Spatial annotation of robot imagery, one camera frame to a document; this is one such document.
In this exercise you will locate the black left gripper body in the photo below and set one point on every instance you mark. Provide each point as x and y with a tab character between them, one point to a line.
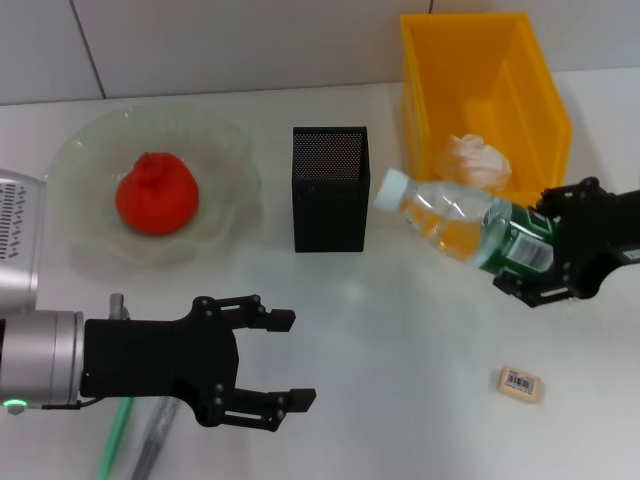
165	360

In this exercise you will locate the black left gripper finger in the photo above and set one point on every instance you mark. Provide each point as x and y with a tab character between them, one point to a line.
282	321
302	399

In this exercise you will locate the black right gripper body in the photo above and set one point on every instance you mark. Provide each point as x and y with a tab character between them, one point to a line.
590	240

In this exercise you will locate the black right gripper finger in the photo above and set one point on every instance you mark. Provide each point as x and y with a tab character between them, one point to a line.
547	200
530	295

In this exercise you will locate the white paper ball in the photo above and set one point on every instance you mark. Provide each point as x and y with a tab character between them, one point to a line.
475	160

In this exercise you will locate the clear bottle with green label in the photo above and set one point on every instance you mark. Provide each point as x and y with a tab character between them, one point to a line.
450	215

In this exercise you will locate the orange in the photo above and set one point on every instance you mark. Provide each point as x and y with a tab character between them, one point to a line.
157	200

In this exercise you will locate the grey pen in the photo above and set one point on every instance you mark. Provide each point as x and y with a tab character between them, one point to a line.
152	440

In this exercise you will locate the beige eraser with barcode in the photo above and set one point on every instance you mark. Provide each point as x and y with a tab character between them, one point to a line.
520	384

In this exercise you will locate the green pen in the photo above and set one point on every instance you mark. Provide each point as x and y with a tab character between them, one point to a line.
112	440

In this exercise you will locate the black mesh pen holder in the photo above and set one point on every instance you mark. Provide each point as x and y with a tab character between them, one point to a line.
327	215

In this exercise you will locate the pale green glass fruit plate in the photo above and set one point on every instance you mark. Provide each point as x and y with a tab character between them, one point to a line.
225	150

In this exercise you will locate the yellow plastic bin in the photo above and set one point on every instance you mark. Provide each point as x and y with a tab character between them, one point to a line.
450	75

